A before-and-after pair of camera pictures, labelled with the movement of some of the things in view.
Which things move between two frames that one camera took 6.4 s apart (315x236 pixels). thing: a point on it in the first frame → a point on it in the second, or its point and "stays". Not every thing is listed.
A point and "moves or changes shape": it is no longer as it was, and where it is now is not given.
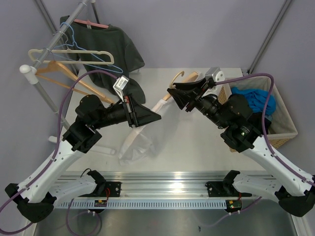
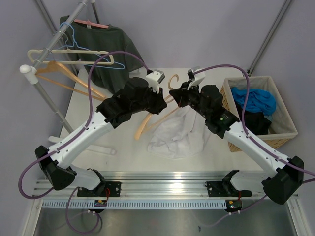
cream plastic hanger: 191,78 moves or changes shape
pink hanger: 92,23 stays
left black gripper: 138,114 → 159,103
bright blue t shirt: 257,100 stays
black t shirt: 255,119 stays
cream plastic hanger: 69,51 stays
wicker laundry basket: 282,128 stays
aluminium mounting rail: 154,184 stays
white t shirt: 148,138 → 184,133
